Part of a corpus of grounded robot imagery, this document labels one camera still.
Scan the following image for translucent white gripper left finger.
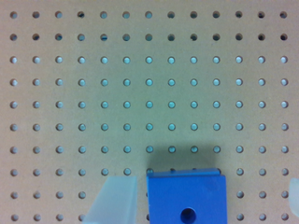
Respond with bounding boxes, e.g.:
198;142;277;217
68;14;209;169
82;176;137;224

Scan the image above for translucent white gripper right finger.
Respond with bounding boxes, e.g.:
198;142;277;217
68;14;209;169
289;178;299;217

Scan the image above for blue square block with hole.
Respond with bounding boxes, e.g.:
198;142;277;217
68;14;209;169
147;168;228;224

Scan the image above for brown perforated pegboard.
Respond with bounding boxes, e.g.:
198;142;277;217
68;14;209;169
0;0;299;224

